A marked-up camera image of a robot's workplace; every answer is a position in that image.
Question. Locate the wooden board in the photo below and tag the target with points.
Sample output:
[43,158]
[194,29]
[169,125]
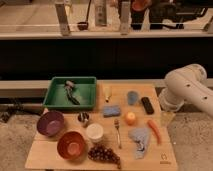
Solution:
[115,152]

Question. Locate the white cup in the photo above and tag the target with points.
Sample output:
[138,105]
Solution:
[95,132]

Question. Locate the orange fruit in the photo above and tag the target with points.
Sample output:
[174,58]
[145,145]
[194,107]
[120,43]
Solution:
[130,118]

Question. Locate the green plastic tray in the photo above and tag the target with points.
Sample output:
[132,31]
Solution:
[84,91]

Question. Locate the blue grey cloth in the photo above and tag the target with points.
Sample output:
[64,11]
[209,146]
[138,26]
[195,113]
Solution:
[141,137]

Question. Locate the orange carrot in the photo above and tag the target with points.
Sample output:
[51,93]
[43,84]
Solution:
[154,128]

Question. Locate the blue cup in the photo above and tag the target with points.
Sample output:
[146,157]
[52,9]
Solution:
[132,97]

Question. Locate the blue sponge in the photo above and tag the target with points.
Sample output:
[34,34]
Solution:
[110,111]

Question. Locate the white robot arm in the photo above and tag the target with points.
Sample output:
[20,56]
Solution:
[186,84]

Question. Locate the dark grape bunch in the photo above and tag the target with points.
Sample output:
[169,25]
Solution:
[100,153]

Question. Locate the purple bowl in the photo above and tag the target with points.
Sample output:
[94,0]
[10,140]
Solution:
[50,123]

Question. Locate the pale yellow banana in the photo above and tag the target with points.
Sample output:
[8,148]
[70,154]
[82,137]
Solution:
[107,93]

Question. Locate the grey black tool in tray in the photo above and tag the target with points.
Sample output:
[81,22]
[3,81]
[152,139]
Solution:
[69,86]

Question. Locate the small metal cup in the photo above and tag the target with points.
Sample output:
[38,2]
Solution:
[83,118]

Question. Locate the orange bowl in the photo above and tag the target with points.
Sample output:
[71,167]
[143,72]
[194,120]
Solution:
[71,145]

